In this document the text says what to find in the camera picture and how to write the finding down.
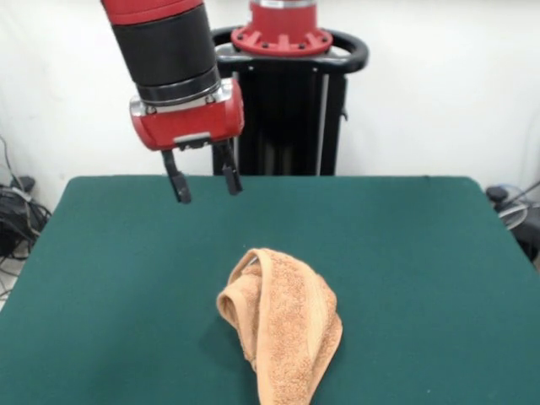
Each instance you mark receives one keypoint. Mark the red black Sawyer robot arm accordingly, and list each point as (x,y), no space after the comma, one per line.
(160,42)

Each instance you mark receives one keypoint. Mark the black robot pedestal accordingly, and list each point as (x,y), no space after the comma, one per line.
(287,126)

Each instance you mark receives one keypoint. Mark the red robot base flange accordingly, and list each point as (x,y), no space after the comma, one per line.
(282,25)

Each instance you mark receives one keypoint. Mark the black floor object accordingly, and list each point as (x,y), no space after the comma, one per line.
(529,240)

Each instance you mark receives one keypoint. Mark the tan terry towel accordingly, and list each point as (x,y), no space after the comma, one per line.
(287,316)

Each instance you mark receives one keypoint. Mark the dark green table cloth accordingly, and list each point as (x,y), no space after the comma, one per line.
(126,274)

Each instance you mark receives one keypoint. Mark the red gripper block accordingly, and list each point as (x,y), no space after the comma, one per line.
(190,122)

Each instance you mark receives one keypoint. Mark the small black device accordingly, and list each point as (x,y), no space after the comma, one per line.
(497,193)
(26,182)

